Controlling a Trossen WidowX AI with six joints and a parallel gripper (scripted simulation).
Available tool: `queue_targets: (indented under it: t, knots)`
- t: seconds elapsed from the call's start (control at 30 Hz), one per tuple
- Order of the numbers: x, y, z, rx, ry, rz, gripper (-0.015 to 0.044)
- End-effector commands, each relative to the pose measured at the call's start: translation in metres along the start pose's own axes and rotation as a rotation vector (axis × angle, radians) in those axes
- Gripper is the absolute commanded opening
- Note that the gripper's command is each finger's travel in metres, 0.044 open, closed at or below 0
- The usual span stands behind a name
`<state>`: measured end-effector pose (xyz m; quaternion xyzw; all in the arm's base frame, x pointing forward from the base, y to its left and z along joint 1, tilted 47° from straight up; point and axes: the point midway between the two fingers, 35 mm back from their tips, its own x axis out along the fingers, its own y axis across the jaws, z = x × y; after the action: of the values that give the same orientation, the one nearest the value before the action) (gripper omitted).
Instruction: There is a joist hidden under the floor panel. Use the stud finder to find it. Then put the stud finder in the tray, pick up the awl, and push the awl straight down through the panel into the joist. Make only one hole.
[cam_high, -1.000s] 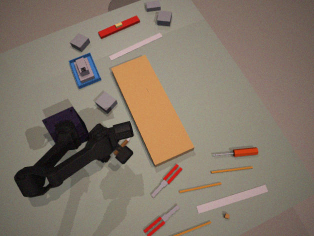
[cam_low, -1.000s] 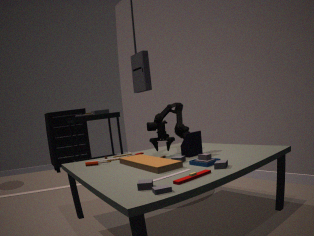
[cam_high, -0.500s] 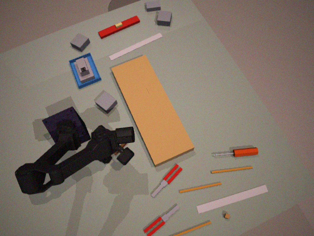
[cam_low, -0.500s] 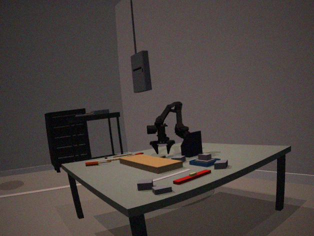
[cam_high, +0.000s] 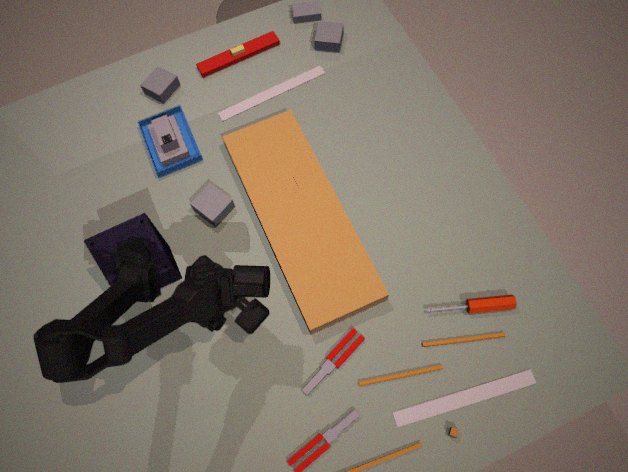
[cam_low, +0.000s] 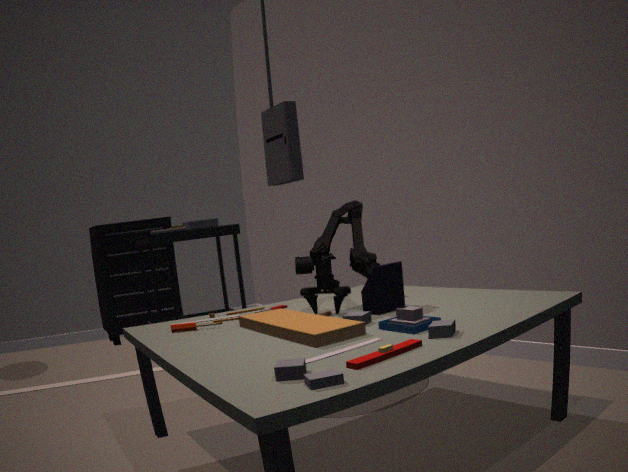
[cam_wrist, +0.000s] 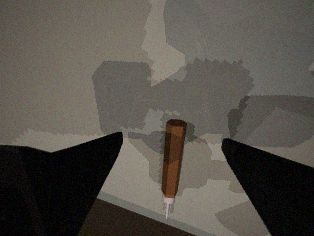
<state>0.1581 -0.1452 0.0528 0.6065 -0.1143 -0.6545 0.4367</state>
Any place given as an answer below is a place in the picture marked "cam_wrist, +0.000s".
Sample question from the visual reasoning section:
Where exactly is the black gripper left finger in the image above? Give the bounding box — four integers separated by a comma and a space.
0, 132, 123, 236

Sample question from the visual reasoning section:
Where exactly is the orange rectangular panel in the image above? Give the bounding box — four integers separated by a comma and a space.
77, 198, 196, 236

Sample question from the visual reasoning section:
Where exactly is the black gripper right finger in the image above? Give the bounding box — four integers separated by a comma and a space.
221, 138, 314, 236

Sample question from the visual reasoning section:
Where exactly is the brown-handled awl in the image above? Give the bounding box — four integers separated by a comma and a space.
161, 119, 187, 219

